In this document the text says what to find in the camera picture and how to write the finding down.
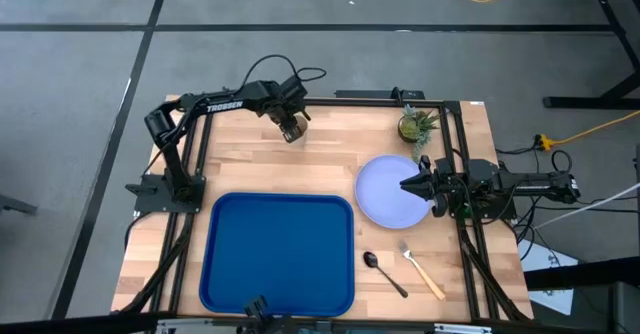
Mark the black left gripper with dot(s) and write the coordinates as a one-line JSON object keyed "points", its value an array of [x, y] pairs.
{"points": [[287, 111]]}

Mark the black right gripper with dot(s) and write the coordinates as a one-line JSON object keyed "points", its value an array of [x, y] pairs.
{"points": [[450, 179]]}

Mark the brown cup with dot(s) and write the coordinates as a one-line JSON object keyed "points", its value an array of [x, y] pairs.
{"points": [[303, 125]]}

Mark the lavender round plate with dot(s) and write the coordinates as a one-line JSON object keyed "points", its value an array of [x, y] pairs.
{"points": [[380, 194]]}

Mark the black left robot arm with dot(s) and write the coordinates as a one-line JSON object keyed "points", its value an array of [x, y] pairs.
{"points": [[225, 106]]}

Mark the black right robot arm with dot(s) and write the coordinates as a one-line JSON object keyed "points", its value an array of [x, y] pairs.
{"points": [[530, 181]]}

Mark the black spoon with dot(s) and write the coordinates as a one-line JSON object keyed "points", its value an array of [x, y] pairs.
{"points": [[370, 259]]}

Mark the blue plastic tray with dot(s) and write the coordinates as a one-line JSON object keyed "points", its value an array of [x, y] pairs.
{"points": [[277, 254]]}

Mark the potted succulent plant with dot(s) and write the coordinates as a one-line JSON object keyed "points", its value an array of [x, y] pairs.
{"points": [[411, 128]]}

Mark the white paper sheet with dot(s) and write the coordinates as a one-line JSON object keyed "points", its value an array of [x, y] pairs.
{"points": [[542, 261]]}

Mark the black beam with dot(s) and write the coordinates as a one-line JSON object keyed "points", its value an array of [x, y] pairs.
{"points": [[590, 273]]}

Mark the black stand foot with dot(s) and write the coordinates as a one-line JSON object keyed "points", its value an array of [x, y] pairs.
{"points": [[15, 205]]}

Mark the black aluminium table frame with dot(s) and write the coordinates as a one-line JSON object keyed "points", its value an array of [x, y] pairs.
{"points": [[360, 102]]}

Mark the black stand frame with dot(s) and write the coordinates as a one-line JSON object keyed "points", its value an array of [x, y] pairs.
{"points": [[575, 102]]}

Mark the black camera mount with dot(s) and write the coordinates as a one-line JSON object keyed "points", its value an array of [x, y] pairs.
{"points": [[257, 309]]}

